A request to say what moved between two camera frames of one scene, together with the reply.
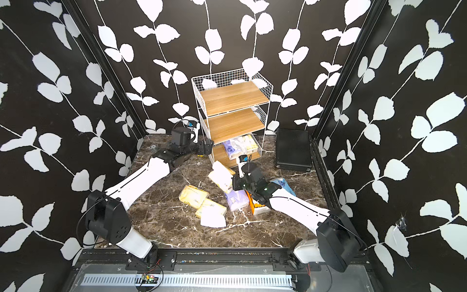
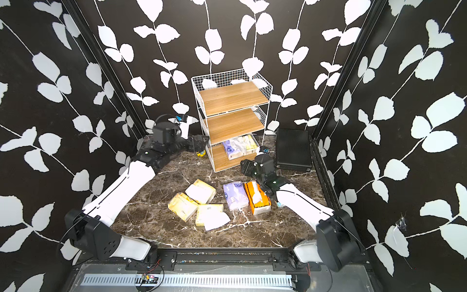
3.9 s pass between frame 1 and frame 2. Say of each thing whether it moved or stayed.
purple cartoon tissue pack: stayed
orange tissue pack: stayed
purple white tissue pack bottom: stayed
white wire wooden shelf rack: stayed
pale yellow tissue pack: moved
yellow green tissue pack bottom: stayed
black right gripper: moved
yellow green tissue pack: stayed
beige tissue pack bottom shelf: moved
